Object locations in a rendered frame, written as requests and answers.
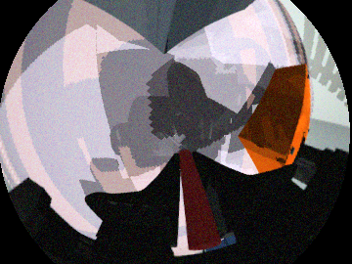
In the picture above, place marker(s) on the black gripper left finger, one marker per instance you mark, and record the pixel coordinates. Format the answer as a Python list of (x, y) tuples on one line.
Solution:
[(157, 205)]

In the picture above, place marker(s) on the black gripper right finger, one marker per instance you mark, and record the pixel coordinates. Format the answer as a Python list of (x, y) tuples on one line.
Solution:
[(232, 194)]

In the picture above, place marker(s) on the dark red peg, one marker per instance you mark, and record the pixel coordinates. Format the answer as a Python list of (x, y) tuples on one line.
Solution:
[(201, 227)]

